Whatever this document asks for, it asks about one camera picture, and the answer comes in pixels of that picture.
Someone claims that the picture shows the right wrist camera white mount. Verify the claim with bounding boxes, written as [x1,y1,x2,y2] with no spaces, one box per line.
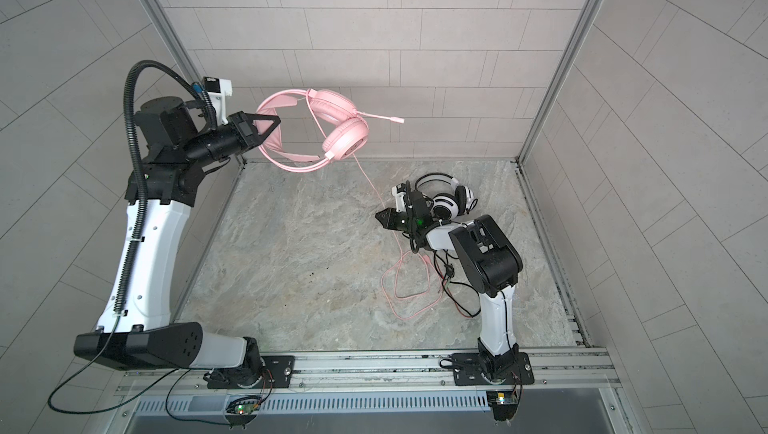
[392,183,410,212]

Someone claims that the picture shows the circuit board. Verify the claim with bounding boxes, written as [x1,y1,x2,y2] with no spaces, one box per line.
[225,395,262,416]
[486,391,521,422]

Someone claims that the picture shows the aluminium corner post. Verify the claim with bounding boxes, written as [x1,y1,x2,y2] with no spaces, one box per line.
[116,0,246,165]
[517,0,603,165]

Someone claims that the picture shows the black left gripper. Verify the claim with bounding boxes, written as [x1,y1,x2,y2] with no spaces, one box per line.
[177,116,278,173]

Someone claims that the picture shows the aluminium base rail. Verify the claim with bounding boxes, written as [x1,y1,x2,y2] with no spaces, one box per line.
[113,346,622,399]

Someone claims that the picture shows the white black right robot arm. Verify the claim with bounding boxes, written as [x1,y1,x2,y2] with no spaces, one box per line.
[375,183,523,382]

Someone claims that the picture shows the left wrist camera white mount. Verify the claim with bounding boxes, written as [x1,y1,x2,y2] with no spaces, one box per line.
[202,76,233,125]

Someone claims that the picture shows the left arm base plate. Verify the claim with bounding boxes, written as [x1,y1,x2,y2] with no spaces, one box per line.
[203,355,296,389]

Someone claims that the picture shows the pink headphones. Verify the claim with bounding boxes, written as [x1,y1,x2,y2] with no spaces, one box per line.
[257,89,378,174]

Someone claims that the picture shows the aluminium corner post left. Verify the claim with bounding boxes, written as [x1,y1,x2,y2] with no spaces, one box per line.
[116,0,246,165]

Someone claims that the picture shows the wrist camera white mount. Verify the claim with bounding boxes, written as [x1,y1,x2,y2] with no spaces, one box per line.
[202,76,233,125]
[392,183,410,212]

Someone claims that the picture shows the left circuit board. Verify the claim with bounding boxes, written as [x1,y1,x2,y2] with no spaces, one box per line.
[225,395,262,416]

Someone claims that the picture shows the aluminium corner post right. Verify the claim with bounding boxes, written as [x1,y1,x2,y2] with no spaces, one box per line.
[517,0,603,165]

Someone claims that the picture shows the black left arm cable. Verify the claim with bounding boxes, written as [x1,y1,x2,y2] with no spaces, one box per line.
[47,59,218,416]

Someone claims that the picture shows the right circuit board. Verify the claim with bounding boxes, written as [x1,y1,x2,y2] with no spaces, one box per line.
[486,391,521,422]

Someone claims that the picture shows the white black headphones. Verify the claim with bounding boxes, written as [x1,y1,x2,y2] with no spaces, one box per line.
[416,172,478,221]

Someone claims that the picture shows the black red braided cable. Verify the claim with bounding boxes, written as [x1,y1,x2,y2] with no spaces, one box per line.
[430,247,482,319]

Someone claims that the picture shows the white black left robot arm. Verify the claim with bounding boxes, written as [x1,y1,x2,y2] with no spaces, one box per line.
[74,96,280,388]

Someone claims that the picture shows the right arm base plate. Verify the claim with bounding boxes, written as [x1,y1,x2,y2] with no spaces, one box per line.
[439,351,535,386]

